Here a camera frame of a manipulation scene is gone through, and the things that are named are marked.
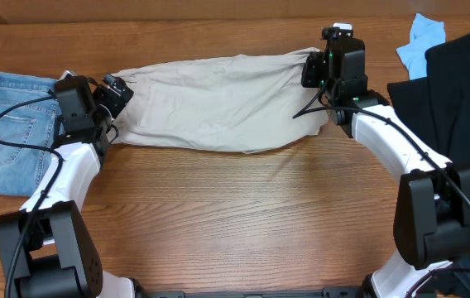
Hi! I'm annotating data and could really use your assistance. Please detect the black garment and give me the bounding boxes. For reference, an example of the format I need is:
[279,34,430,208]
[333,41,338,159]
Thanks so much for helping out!
[386,31,470,298]

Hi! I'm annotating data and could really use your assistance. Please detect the light blue cloth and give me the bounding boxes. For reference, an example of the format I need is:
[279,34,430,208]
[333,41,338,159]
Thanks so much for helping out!
[396,13,446,80]

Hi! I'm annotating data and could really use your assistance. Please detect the beige khaki shorts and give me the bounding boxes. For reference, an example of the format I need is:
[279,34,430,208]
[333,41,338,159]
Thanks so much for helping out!
[115,48,328,153]

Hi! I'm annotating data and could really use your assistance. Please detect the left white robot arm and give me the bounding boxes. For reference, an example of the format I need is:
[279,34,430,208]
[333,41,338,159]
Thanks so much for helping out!
[0,72,145,298]

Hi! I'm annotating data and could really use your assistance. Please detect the folded blue denim jeans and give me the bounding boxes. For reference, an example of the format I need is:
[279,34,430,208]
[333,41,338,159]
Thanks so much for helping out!
[0,72,61,196]

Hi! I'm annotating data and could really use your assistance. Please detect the left black cable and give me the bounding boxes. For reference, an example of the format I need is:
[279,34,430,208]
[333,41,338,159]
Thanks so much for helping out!
[0,76,112,298]

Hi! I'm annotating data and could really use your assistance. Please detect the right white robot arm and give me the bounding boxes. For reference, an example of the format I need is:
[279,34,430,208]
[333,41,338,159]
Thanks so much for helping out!
[302,36,470,297]

